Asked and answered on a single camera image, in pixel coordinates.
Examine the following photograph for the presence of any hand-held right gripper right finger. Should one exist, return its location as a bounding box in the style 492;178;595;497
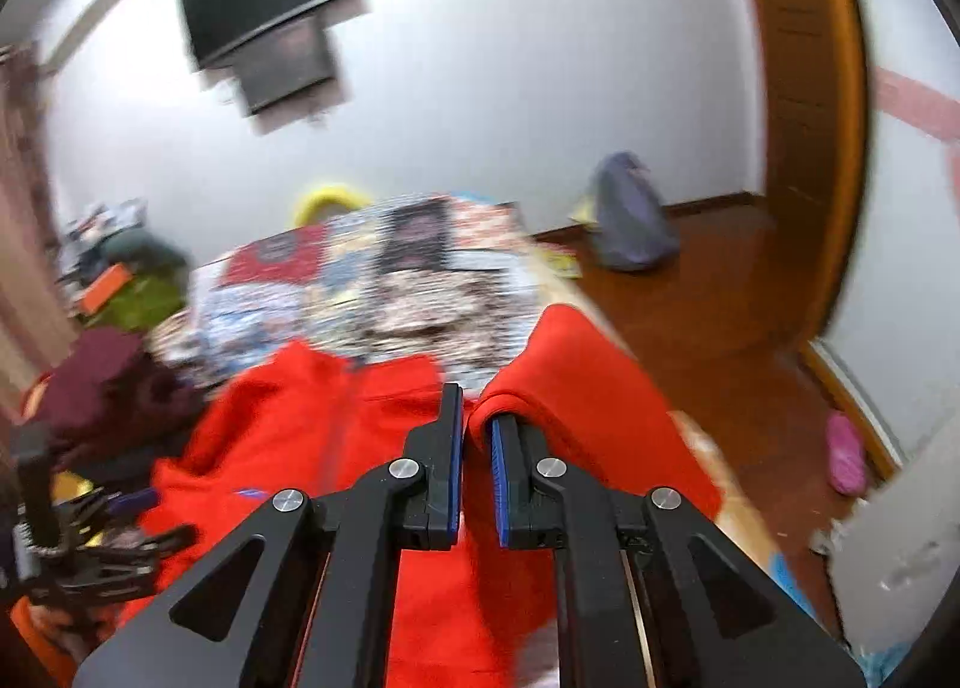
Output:
489;414;867;688

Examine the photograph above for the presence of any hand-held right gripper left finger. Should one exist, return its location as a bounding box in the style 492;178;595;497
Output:
71;382;466;688

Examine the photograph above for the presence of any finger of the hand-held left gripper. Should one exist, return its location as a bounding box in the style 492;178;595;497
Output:
90;524;200;569
82;487;162;520

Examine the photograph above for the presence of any red garment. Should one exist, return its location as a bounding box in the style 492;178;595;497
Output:
112;304;725;688

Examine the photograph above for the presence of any person's left forearm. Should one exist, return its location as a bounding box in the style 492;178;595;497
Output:
7;594;98;688

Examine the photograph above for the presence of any maroon clothes pile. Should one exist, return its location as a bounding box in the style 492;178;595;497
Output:
30;326;203;468

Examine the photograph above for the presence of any patchwork printed blanket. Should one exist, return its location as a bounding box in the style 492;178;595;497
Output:
154;193;582;404

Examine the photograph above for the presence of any green and orange clutter pile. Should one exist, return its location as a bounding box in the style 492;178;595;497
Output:
90;230;192;333

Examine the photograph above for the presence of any orange box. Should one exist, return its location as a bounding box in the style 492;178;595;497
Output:
81;266;130;314

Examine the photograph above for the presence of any brown wardrobe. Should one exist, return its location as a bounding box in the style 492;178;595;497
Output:
0;43;68;419

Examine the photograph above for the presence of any purple-grey bag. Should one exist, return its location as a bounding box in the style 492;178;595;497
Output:
589;151;682;274

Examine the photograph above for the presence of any yellow round object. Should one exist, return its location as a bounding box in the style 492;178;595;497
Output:
291;182;376;228

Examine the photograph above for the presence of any pink slipper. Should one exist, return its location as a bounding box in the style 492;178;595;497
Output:
825;410;869;498

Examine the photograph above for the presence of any frosted glass door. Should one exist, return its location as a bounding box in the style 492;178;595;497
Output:
817;0;960;479

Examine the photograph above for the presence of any dark wall-mounted box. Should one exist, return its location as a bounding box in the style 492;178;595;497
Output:
236;20;342;119

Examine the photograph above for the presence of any wooden door frame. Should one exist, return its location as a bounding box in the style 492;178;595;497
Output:
731;0;871;351

